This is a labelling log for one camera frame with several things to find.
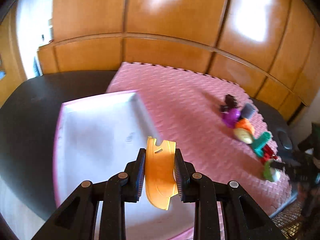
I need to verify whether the pink foam puzzle mat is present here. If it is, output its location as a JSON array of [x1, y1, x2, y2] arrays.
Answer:
[[107, 63, 292, 215]]

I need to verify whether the pink-rimmed white tray box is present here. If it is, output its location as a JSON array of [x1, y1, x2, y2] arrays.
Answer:
[[53, 90, 194, 239]]

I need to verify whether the orange plastic curved piece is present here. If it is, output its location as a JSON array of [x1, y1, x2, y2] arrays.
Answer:
[[145, 137, 178, 210]]

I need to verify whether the purple perforated dome strainer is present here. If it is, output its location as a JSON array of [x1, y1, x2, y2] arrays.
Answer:
[[222, 108, 240, 129]]

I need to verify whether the wooden wall cabinet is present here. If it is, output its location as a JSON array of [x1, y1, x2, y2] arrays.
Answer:
[[38, 0, 319, 108]]

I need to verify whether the grey black cylindrical cap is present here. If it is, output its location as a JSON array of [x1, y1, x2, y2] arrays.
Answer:
[[240, 103, 256, 120]]

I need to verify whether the teal plastic T-shaped piece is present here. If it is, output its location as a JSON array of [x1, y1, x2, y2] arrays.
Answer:
[[250, 132, 271, 158]]

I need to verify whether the orange perforated block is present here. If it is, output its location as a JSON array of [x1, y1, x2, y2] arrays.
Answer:
[[235, 118, 255, 135]]

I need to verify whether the white green plug-in device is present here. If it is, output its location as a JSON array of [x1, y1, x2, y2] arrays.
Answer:
[[263, 159, 280, 183]]

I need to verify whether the red metallic cylinder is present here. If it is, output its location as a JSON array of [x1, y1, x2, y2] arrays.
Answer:
[[260, 144, 278, 165]]

